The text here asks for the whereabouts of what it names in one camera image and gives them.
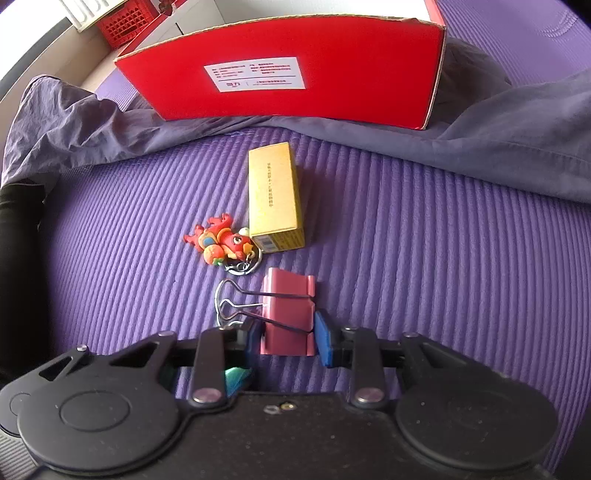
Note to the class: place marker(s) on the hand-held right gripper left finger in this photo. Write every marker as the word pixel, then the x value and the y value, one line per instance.
pixel 252 342

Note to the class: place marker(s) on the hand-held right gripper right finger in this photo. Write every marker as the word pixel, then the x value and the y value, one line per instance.
pixel 325 342

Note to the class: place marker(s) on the pink binder clip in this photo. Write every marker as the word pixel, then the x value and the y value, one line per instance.
pixel 284 284

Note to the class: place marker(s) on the red cardboard box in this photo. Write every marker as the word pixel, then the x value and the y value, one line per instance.
pixel 184 87

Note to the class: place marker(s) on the purple ribbed mat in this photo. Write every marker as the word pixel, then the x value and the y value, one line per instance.
pixel 415 277

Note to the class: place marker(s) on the small yellow box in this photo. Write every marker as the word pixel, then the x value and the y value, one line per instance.
pixel 272 194

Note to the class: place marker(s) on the person's left leg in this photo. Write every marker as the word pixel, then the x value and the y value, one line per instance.
pixel 14 240

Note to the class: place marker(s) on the grey cloth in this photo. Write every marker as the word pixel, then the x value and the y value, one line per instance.
pixel 69 120

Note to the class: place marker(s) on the red plastic crate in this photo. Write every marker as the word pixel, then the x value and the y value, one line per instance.
pixel 124 25

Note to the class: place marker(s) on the white carton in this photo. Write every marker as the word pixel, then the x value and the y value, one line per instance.
pixel 92 11

